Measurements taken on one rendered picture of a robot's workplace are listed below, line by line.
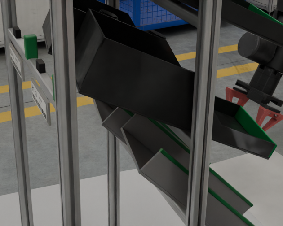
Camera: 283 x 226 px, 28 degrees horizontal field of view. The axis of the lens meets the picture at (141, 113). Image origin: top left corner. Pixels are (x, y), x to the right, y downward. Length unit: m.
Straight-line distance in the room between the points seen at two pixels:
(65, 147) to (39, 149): 2.63
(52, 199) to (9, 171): 1.82
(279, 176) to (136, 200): 0.36
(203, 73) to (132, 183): 0.70
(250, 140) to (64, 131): 0.26
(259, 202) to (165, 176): 0.57
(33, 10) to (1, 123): 1.43
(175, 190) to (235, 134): 0.11
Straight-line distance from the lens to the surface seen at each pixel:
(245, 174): 1.38
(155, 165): 0.73
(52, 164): 3.11
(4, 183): 2.98
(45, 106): 0.68
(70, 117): 0.62
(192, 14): 0.67
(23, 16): 4.76
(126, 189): 1.30
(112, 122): 0.86
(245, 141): 0.75
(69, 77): 0.59
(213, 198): 0.79
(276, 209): 1.28
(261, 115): 1.23
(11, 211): 1.25
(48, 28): 0.86
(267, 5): 6.00
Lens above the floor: 1.57
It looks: 25 degrees down
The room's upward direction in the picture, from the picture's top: 1 degrees clockwise
